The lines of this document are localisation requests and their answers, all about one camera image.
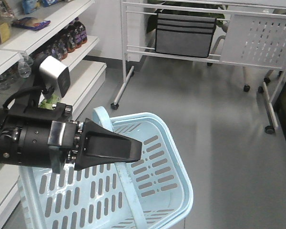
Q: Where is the purple snack bag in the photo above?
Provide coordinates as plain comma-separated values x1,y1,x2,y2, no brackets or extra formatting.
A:
12,17,51,31

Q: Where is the light blue plastic basket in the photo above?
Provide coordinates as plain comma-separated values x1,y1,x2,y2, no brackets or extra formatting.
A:
18,107,194,229

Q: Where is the grey fabric organizer bag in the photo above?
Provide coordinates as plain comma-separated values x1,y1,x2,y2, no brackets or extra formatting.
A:
155,13,216,58

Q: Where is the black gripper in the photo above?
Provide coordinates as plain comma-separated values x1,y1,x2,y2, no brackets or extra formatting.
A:
1,103,142,174

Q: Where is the white rolling metal rack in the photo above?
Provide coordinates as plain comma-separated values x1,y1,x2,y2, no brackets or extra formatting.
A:
111,0,286,134

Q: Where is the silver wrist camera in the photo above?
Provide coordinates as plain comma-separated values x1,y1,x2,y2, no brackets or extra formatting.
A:
39,56,71,98

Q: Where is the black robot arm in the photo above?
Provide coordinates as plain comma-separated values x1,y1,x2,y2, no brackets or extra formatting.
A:
0,103,142,174

